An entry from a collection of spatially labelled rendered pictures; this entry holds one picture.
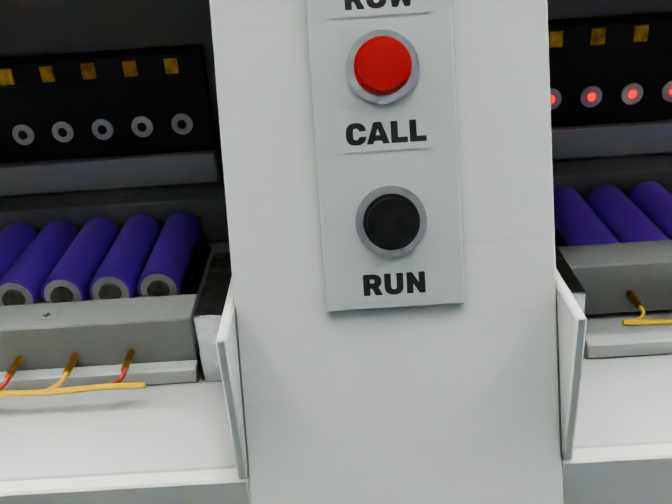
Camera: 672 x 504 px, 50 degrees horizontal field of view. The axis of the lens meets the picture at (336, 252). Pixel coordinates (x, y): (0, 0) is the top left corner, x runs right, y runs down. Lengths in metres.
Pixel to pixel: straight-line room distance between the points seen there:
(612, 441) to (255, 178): 0.13
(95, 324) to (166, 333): 0.03
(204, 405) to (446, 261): 0.10
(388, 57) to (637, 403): 0.14
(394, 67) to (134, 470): 0.14
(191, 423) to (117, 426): 0.03
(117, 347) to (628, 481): 0.18
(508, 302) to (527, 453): 0.05
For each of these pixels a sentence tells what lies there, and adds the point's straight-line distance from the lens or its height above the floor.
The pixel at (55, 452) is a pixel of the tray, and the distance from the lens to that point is 0.26.
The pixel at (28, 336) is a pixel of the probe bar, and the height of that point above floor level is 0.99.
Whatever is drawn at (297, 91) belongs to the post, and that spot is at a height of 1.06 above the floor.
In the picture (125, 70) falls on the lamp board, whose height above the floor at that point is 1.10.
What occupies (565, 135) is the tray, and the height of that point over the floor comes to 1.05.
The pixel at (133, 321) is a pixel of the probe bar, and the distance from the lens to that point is 0.27.
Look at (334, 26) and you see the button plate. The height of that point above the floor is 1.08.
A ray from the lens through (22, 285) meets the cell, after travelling 0.33.
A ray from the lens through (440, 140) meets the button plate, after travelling 0.21.
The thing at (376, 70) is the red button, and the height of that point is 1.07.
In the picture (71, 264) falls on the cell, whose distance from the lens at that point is 0.33.
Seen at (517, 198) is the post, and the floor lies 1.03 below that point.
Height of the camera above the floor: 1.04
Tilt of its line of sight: 6 degrees down
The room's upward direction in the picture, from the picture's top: 4 degrees counter-clockwise
